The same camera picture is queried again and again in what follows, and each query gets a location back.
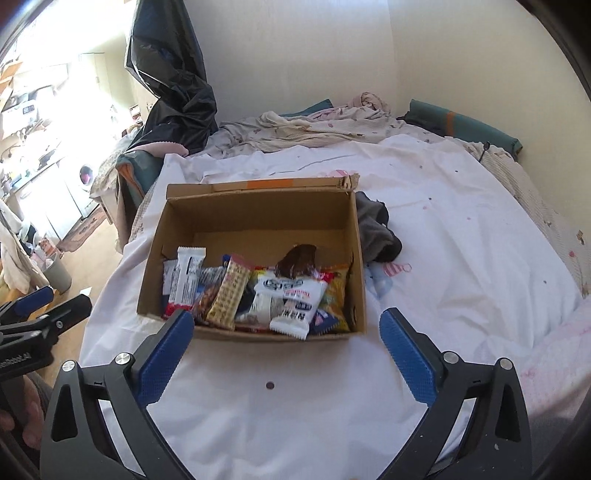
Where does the dark nut snack packet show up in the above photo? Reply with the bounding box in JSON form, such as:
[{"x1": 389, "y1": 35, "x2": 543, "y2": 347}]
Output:
[{"x1": 191, "y1": 265, "x2": 227, "y2": 326}]

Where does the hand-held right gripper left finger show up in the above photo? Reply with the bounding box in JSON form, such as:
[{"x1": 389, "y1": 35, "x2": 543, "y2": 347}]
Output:
[{"x1": 39, "y1": 308, "x2": 197, "y2": 480}]

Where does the teal orange pillow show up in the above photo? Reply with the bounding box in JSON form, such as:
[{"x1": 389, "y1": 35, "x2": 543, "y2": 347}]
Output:
[{"x1": 397, "y1": 98, "x2": 525, "y2": 160}]

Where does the yellow snack packet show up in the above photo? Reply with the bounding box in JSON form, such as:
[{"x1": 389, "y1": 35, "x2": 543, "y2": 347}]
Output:
[{"x1": 318, "y1": 264, "x2": 352, "y2": 333}]

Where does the white snack packet red end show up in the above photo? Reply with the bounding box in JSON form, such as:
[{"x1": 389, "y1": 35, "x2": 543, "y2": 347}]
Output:
[{"x1": 161, "y1": 247, "x2": 207, "y2": 319}]

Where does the patterned floor rug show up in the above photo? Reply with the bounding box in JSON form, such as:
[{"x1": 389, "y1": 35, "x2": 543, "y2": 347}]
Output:
[{"x1": 58, "y1": 208, "x2": 109, "y2": 252}]

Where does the grey trash bin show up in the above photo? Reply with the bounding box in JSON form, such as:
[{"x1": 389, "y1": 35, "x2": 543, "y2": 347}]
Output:
[{"x1": 44, "y1": 254, "x2": 73, "y2": 294}]

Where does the white printed bed sheet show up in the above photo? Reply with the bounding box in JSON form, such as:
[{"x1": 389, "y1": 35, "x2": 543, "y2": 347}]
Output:
[{"x1": 78, "y1": 134, "x2": 591, "y2": 480}]

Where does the white snack packet dark print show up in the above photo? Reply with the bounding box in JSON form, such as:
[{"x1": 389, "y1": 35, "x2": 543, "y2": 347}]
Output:
[{"x1": 256, "y1": 270, "x2": 328, "y2": 341}]

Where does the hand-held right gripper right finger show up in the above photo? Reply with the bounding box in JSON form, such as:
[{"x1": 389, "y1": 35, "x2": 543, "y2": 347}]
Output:
[{"x1": 379, "y1": 307, "x2": 534, "y2": 480}]

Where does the grey cloth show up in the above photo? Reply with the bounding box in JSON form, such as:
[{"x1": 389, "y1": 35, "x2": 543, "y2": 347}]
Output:
[{"x1": 355, "y1": 191, "x2": 403, "y2": 264}]

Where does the person's left hand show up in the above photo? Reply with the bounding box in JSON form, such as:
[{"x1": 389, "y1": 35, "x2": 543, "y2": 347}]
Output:
[{"x1": 0, "y1": 376, "x2": 54, "y2": 448}]

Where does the dark brown snack packet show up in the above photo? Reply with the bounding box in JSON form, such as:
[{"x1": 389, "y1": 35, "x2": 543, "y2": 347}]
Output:
[{"x1": 276, "y1": 244, "x2": 319, "y2": 280}]

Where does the crumpled floral blanket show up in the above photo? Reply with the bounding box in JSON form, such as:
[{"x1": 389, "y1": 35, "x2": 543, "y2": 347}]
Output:
[{"x1": 203, "y1": 91, "x2": 416, "y2": 160}]

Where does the folded teal orange mat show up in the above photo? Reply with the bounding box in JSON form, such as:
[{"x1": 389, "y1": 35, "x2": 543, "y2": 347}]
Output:
[{"x1": 115, "y1": 150, "x2": 164, "y2": 250}]

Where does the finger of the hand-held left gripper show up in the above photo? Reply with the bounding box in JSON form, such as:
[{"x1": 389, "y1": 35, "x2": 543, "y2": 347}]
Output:
[
  {"x1": 0, "y1": 294, "x2": 93, "y2": 339},
  {"x1": 0, "y1": 285, "x2": 54, "y2": 319}
]

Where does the pink cloth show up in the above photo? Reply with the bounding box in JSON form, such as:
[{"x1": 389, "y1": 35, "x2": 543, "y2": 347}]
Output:
[{"x1": 139, "y1": 141, "x2": 190, "y2": 158}]

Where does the beige checkered snack bar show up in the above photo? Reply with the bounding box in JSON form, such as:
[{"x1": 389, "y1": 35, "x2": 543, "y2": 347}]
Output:
[{"x1": 206, "y1": 254, "x2": 254, "y2": 330}]

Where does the cream hanging cloth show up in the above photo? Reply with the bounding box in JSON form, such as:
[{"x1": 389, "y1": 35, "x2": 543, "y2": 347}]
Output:
[{"x1": 0, "y1": 198, "x2": 49, "y2": 294}]

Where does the brown cardboard box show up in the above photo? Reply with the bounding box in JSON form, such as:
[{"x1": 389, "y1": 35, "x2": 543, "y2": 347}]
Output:
[{"x1": 136, "y1": 173, "x2": 368, "y2": 342}]

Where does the white washing machine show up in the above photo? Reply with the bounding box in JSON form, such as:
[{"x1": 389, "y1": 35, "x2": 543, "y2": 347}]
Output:
[{"x1": 65, "y1": 154, "x2": 100, "y2": 217}]

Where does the black plastic bag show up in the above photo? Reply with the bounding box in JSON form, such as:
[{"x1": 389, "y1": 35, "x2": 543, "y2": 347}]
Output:
[{"x1": 124, "y1": 0, "x2": 219, "y2": 155}]

